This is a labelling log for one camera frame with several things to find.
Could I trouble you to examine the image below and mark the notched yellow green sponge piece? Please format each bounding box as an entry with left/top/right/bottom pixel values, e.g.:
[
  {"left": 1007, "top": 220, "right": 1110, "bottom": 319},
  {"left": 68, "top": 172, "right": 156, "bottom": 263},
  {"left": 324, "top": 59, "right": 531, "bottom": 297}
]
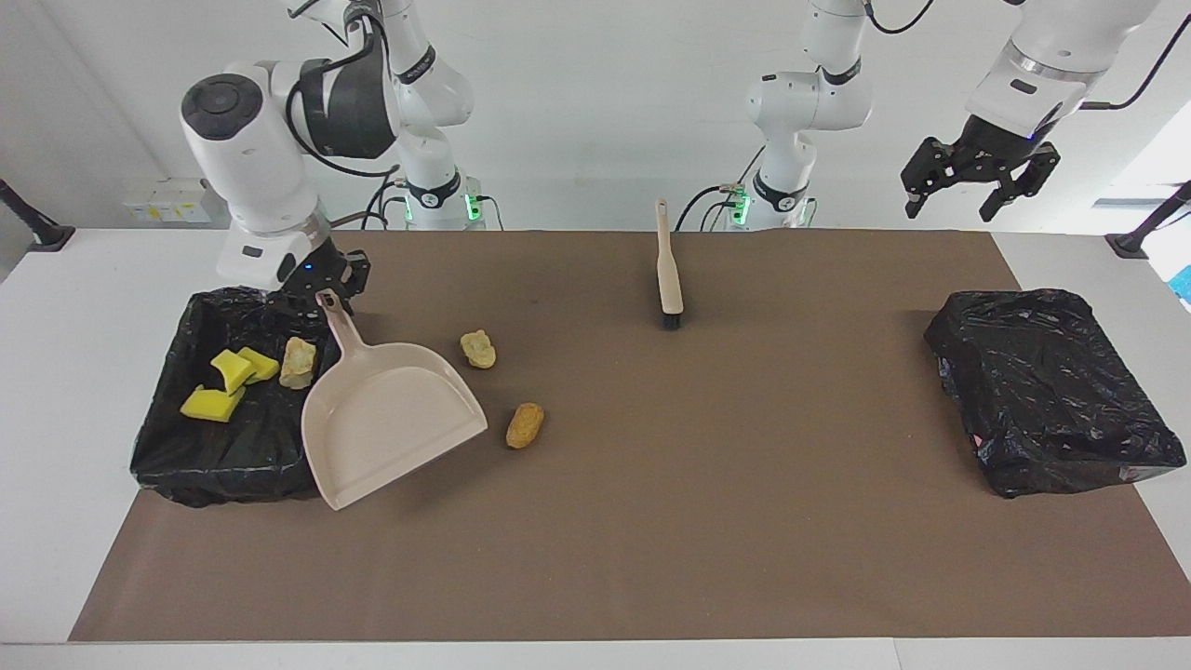
[{"left": 210, "top": 349, "right": 258, "bottom": 395}]

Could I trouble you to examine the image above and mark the brown table mat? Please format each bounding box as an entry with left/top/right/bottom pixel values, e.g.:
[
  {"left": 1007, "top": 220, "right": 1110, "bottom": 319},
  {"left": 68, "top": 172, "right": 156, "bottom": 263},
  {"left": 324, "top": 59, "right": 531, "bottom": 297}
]
[{"left": 68, "top": 229, "right": 1191, "bottom": 643}]

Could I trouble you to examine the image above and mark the rectangular yellow green sponge piece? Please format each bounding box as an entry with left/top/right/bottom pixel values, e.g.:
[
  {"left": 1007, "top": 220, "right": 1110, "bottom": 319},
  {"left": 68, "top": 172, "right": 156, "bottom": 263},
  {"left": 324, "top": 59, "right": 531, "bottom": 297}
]
[{"left": 180, "top": 385, "right": 247, "bottom": 424}]

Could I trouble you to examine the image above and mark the orange brown bread roll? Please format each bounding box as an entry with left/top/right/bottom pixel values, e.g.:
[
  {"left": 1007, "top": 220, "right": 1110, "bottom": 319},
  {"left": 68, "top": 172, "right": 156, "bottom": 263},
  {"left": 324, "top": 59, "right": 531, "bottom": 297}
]
[{"left": 505, "top": 402, "right": 546, "bottom": 450}]

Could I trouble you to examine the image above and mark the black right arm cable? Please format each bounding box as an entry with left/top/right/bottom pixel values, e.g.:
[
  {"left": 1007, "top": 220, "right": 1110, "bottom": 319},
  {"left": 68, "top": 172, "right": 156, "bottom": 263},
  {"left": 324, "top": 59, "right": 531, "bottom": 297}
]
[{"left": 284, "top": 0, "right": 403, "bottom": 230}]

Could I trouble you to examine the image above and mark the black right base cable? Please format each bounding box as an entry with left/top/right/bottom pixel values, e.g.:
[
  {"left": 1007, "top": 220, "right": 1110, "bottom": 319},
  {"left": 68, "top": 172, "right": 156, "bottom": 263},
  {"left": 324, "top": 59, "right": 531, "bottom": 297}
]
[{"left": 361, "top": 177, "right": 503, "bottom": 231}]

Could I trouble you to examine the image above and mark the black bag covered bin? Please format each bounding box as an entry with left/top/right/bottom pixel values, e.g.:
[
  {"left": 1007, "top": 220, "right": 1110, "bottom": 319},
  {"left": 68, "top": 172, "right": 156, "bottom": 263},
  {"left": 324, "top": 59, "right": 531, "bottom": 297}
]
[{"left": 923, "top": 288, "right": 1188, "bottom": 500}]

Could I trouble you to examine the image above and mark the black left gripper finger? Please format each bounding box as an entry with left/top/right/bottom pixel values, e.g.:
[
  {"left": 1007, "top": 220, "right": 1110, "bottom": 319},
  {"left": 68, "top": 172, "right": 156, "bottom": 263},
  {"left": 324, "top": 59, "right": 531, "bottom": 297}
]
[
  {"left": 979, "top": 149, "right": 1062, "bottom": 222},
  {"left": 901, "top": 138, "right": 964, "bottom": 220}
]

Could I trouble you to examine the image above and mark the pale pink plastic dustpan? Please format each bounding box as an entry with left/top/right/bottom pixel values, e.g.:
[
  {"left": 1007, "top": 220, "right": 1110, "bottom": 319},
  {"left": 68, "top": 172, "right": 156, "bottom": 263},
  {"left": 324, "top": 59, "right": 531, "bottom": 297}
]
[{"left": 300, "top": 288, "right": 488, "bottom": 512}]

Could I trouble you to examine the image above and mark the rounded pale fried snack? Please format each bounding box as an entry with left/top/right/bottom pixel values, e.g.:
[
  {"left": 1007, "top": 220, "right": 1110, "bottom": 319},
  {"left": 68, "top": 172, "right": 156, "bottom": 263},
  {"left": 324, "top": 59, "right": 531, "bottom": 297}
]
[{"left": 460, "top": 328, "right": 498, "bottom": 370}]

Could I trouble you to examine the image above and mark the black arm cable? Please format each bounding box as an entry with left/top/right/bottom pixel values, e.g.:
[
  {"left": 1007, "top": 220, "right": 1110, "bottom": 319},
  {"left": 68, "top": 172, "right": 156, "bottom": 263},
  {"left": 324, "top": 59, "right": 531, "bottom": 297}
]
[
  {"left": 284, "top": 0, "right": 403, "bottom": 230},
  {"left": 861, "top": 0, "right": 1191, "bottom": 111}
]

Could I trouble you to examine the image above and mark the beige hand brush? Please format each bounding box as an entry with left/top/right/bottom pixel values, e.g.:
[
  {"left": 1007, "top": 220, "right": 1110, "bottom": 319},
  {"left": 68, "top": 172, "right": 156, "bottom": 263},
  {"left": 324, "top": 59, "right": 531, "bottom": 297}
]
[{"left": 655, "top": 198, "right": 686, "bottom": 330}]

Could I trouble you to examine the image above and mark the toy croissant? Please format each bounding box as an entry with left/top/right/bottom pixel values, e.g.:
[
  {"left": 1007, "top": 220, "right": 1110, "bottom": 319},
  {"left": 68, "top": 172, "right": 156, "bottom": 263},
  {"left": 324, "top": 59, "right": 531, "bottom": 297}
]
[{"left": 279, "top": 337, "right": 319, "bottom": 390}]

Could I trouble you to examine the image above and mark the black base cable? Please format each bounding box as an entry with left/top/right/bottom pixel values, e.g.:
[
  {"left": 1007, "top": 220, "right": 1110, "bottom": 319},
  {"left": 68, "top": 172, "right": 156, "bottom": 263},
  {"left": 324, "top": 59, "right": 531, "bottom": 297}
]
[
  {"left": 675, "top": 144, "right": 769, "bottom": 231},
  {"left": 361, "top": 177, "right": 503, "bottom": 231}
]

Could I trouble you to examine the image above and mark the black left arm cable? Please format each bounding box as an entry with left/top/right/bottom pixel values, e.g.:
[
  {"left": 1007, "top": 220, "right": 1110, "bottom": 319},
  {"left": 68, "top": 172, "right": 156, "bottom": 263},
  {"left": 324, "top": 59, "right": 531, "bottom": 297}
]
[{"left": 861, "top": 0, "right": 1191, "bottom": 111}]

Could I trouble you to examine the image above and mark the white wall socket box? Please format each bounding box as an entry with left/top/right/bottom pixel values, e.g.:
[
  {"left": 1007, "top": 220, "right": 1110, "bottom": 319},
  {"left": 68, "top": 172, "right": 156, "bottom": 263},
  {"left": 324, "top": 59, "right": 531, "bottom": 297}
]
[{"left": 124, "top": 179, "right": 213, "bottom": 224}]

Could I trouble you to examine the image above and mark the black camera stand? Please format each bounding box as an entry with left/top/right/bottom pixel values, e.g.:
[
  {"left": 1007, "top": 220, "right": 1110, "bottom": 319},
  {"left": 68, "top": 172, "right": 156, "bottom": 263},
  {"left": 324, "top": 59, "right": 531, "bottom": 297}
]
[
  {"left": 1105, "top": 181, "right": 1191, "bottom": 260},
  {"left": 0, "top": 179, "right": 75, "bottom": 252}
]

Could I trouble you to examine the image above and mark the black left base cable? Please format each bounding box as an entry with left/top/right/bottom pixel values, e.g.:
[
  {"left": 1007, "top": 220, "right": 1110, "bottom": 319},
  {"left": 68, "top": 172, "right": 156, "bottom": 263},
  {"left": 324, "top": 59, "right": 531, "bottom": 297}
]
[{"left": 675, "top": 144, "right": 769, "bottom": 231}]

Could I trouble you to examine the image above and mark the open black bag lined bin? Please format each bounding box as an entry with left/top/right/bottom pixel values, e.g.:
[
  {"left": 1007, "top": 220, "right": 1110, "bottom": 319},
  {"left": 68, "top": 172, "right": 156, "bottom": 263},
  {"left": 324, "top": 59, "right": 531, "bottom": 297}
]
[{"left": 130, "top": 284, "right": 356, "bottom": 509}]

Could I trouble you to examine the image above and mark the small yellow green sponge piece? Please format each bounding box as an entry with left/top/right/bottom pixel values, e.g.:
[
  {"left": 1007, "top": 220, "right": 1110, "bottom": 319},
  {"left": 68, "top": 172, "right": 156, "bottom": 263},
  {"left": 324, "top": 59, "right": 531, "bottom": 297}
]
[{"left": 237, "top": 346, "right": 281, "bottom": 385}]

